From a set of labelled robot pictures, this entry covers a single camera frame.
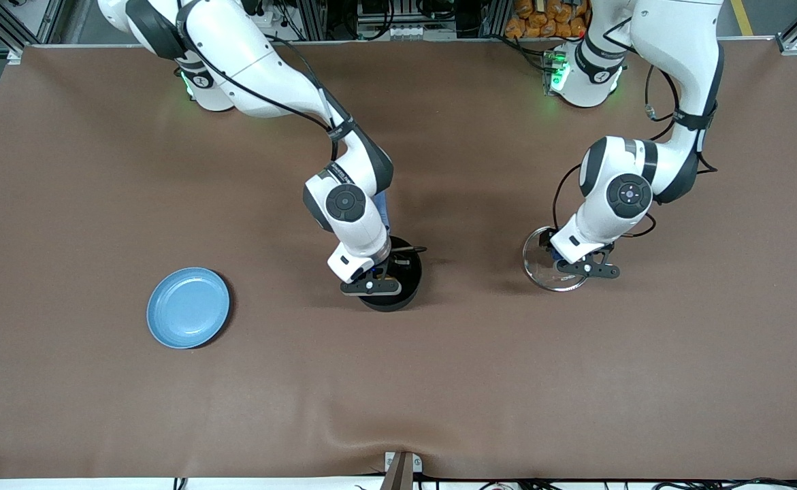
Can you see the glass lid with blue knob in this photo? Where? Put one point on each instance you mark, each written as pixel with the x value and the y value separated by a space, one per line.
pixel 538 265

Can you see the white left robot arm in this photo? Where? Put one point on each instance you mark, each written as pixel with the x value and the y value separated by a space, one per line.
pixel 626 194

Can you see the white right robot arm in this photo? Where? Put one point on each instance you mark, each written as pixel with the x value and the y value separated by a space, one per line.
pixel 248 61

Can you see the brown table mat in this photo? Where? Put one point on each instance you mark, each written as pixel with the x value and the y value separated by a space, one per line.
pixel 507 381

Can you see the blue plate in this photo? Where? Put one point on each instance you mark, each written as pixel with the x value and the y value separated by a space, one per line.
pixel 187 307

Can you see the bag of orange objects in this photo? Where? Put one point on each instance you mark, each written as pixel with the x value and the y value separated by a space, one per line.
pixel 541 20

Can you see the white power strip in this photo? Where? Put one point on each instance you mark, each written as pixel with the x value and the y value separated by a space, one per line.
pixel 269 17

